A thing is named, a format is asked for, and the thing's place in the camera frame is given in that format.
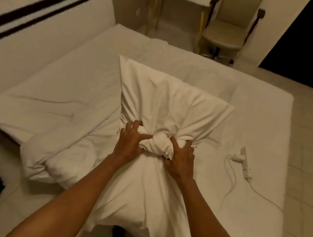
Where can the person's left middle finger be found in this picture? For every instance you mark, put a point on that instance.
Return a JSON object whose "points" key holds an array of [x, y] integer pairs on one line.
{"points": [[129, 129]]}

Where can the person's left forearm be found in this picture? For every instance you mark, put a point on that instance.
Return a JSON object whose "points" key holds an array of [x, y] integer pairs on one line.
{"points": [[69, 205]]}

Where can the white folded duvet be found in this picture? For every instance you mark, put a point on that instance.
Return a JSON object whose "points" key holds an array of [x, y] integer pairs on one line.
{"points": [[58, 127]]}

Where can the bed with white sheet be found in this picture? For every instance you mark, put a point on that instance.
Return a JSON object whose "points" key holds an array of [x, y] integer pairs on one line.
{"points": [[253, 114]]}

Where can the white charger plug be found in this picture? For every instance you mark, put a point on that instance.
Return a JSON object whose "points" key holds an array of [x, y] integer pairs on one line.
{"points": [[236, 157]]}

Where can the beige padded chair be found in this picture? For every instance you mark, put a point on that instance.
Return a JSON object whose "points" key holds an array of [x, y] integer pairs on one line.
{"points": [[226, 34]]}

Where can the person's right thumb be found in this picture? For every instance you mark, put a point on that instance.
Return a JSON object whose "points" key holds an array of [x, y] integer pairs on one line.
{"points": [[170, 150]]}

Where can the white headboard with dark stripes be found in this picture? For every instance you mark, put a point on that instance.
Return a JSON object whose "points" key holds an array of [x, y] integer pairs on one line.
{"points": [[36, 31]]}

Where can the white pillow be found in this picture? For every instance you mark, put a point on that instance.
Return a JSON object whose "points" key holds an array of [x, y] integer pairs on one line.
{"points": [[163, 106]]}

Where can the person's left thumb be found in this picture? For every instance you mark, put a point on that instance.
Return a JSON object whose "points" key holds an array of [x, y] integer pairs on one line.
{"points": [[146, 139]]}

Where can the person's left hand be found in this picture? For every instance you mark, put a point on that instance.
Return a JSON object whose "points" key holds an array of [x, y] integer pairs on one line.
{"points": [[129, 146]]}

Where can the person's right forearm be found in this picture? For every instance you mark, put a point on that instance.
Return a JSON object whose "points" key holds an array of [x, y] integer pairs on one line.
{"points": [[211, 229]]}

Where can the white power strip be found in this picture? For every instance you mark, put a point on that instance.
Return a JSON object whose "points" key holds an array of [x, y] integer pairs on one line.
{"points": [[245, 163]]}

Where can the person's right hand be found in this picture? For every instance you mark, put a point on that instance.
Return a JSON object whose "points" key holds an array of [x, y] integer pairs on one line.
{"points": [[180, 164]]}

